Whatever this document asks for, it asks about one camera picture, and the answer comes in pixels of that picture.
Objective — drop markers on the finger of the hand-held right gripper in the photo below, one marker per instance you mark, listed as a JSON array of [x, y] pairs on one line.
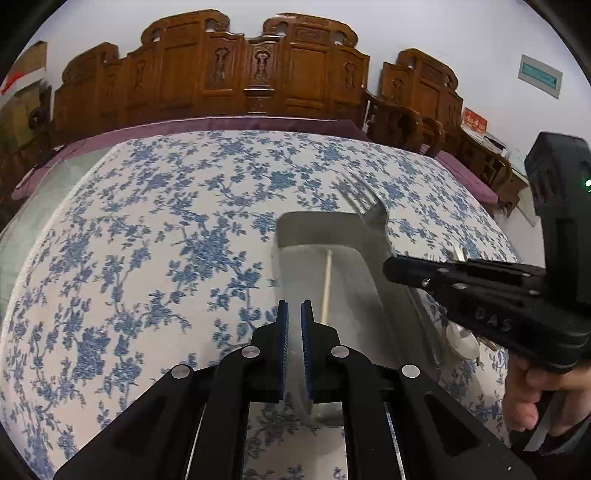
[[415, 272]]

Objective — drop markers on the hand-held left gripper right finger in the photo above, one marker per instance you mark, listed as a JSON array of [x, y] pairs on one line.
[[307, 350]]

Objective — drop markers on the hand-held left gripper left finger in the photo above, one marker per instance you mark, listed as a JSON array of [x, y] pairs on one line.
[[282, 350]]

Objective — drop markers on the light wooden chopstick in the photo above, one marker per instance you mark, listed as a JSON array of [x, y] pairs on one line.
[[327, 286]]

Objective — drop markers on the metal fork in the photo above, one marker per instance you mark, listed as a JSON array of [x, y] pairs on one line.
[[369, 210]]

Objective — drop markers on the metal tray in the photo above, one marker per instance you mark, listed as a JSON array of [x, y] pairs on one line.
[[314, 258]]

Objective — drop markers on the person's right hand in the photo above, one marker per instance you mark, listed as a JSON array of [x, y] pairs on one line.
[[521, 392]]

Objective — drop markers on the white ceramic spoon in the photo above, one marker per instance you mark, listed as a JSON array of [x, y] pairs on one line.
[[462, 342]]

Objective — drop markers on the wooden side table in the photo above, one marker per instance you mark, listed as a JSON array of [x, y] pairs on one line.
[[489, 166]]

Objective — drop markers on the carved wooden armchair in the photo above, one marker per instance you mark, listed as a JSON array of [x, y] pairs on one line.
[[415, 92]]

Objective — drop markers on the blue floral tablecloth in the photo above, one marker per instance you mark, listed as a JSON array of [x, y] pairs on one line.
[[138, 230]]

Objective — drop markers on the carved wooden sofa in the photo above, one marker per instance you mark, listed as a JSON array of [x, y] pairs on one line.
[[184, 69]]

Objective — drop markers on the black round device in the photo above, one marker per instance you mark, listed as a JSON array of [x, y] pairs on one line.
[[36, 117]]

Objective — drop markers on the plain cardboard box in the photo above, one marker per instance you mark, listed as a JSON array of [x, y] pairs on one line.
[[18, 124]]

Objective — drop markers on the cardboard box with red print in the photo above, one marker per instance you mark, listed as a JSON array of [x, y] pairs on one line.
[[27, 64]]

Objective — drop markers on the green wall sign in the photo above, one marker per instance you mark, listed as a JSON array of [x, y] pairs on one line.
[[540, 74]]

